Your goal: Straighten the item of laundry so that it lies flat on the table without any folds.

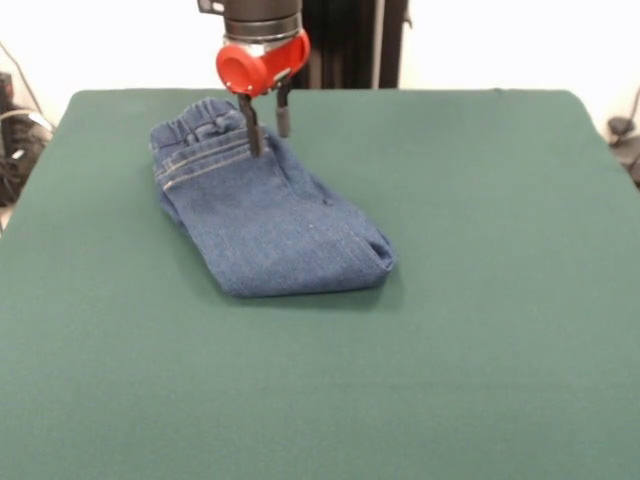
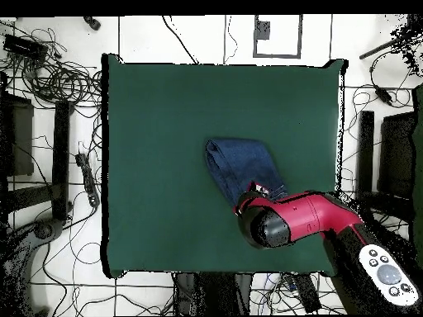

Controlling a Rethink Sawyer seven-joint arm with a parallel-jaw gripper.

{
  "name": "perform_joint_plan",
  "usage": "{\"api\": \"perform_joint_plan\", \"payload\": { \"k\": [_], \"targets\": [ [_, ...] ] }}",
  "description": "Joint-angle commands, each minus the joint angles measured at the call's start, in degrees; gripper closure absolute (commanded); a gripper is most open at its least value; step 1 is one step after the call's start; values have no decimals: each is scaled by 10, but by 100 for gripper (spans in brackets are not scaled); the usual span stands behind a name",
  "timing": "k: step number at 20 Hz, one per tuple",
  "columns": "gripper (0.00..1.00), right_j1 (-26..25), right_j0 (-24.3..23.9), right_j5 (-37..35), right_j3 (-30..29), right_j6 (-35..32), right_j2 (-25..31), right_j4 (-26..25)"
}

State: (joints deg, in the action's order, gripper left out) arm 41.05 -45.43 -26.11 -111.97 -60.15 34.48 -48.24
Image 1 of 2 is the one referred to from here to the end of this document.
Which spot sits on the dark green table cloth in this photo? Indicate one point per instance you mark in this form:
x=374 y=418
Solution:
x=200 y=375

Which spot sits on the black floor device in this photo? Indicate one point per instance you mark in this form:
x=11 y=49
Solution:
x=625 y=145

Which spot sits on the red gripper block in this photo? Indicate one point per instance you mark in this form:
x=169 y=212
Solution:
x=280 y=62

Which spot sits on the blue denim jeans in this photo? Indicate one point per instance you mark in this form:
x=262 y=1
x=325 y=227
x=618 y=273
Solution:
x=270 y=235

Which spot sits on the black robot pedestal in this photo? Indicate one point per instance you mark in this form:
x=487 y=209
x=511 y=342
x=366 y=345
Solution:
x=355 y=45

